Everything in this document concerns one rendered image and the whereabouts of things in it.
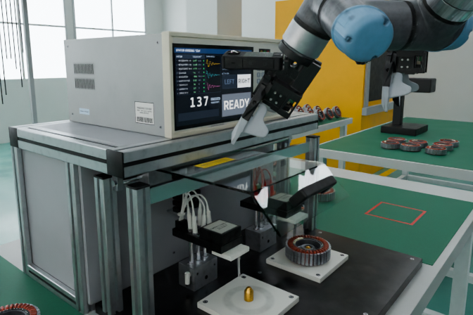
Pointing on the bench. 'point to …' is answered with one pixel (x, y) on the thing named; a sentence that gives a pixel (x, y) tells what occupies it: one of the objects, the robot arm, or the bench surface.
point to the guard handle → (312, 190)
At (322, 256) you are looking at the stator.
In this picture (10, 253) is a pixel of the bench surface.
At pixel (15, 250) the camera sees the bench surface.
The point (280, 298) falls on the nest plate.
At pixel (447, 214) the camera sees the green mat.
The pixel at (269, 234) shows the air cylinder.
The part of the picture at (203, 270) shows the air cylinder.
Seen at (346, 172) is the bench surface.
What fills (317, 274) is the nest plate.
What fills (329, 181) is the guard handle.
